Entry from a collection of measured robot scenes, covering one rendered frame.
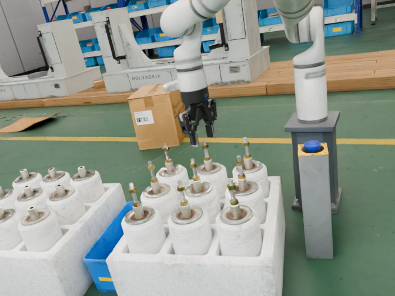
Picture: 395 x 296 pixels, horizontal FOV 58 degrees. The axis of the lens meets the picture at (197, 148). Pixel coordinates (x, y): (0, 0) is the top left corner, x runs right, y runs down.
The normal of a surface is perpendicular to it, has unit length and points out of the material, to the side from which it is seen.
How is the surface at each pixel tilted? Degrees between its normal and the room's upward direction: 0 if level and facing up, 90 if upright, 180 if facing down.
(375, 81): 90
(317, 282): 0
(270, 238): 0
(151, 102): 90
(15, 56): 90
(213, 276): 90
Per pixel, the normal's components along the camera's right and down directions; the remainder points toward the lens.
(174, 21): -0.48, 0.37
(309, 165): -0.25, 0.40
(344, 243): -0.18, -0.91
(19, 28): 0.88, 0.02
